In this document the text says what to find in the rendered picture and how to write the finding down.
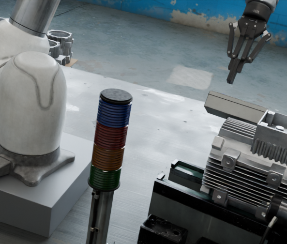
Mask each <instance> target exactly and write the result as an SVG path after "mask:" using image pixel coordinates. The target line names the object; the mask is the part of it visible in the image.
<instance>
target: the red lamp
mask: <svg viewBox="0 0 287 244"><path fill-rule="evenodd" d="M128 125H129V124H128ZM128 125H127V126H125V127H121V128H112V127H107V126H104V125H102V124H100V123H99V122H98V121H97V120H96V127H95V134H94V143H95V144H96V145H98V146H99V147H101V148H104V149H108V150H117V149H121V148H123V147H124V146H125V144H126V138H127V132H128Z"/></svg>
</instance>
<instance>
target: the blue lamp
mask: <svg viewBox="0 0 287 244"><path fill-rule="evenodd" d="M131 105H132V102H130V103H128V104H125V105H115V104H111V103H108V102H106V101H104V100H103V99H102V98H101V97H99V104H98V112H97V118H96V119H97V121H98V122H99V123H100V124H102V125H104V126H107V127H112V128H121V127H125V126H127V125H128V124H129V119H130V113H131V107H132V106H131Z"/></svg>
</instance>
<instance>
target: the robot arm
mask: <svg viewBox="0 0 287 244"><path fill-rule="evenodd" d="M278 2H279V0H246V1H245V3H246V7H245V10H244V12H243V14H242V17H241V18H240V19H239V20H238V22H236V23H231V22H230V23H229V24H228V25H229V29H230V32H229V39H228V46H227V56H228V57H230V58H231V60H230V63H229V65H228V70H230V72H229V74H228V77H227V83H228V84H233V82H234V79H235V77H236V74H237V73H241V71H242V69H243V66H244V64H245V63H252V62H253V60H254V59H255V57H256V56H257V55H258V53H259V52H260V50H261V49H262V48H263V46H264V45H265V44H266V43H267V42H268V41H269V40H270V39H271V38H272V37H271V33H268V32H267V31H266V30H267V29H266V28H267V27H266V25H267V23H268V20H269V18H270V15H271V14H272V13H273V12H274V10H275V8H276V6H277V4H278ZM59 3H60V0H17V1H16V4H15V6H14V9H13V11H12V13H11V16H10V18H7V19H4V20H2V21H0V176H3V175H6V174H9V175H11V176H13V177H15V178H17V179H19V180H21V181H22V182H23V183H24V184H25V185H27V186H30V187H35V186H37V185H38V184H39V183H40V181H41V180H42V179H44V178H45V177H47V176H48V175H50V174H51V173H53V172H54V171H56V170H57V169H59V168H61V167H62V166H64V165H65V164H67V163H71V162H73V161H74V160H75V154H74V153H73V152H71V151H68V150H64V149H62V148H60V140H61V136H62V132H63V127H64V121H65V113H66V103H67V84H66V79H65V76H64V73H63V70H62V68H61V66H60V65H59V63H58V62H57V61H56V60H54V59H53V58H52V57H51V56H49V55H48V53H49V49H50V45H49V41H48V38H47V36H46V35H45V34H46V32H47V30H48V27H49V25H50V23H51V21H52V18H53V16H54V14H55V12H56V9H57V7H58V5H59ZM237 27H239V30H240V33H241V34H240V37H239V40H238V42H237V45H236V47H235V49H234V52H233V53H232V49H233V43H234V35H235V32H234V31H236V30H237ZM262 34H263V35H262ZM260 35H262V38H261V40H260V41H259V43H258V44H257V45H256V47H255V48H254V50H253V51H252V52H251V54H250V55H249V57H248V54H249V52H250V49H251V47H252V44H253V42H254V40H255V39H256V38H257V37H259V36H260ZM246 37H248V38H249V39H248V41H247V44H246V46H245V49H244V51H243V54H242V57H241V59H238V55H239V53H240V50H241V48H242V45H243V43H244V41H245V39H246Z"/></svg>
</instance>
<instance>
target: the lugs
mask: <svg viewBox="0 0 287 244"><path fill-rule="evenodd" d="M224 142H225V140H224V138H222V137H219V136H215V137H214V139H213V141H212V144H211V147H212V148H213V149H216V150H219V151H221V149H222V147H223V144H224ZM211 191H212V188H210V187H207V186H205V185H202V187H201V189H200V192H201V193H202V194H204V195H206V196H210V194H211Z"/></svg>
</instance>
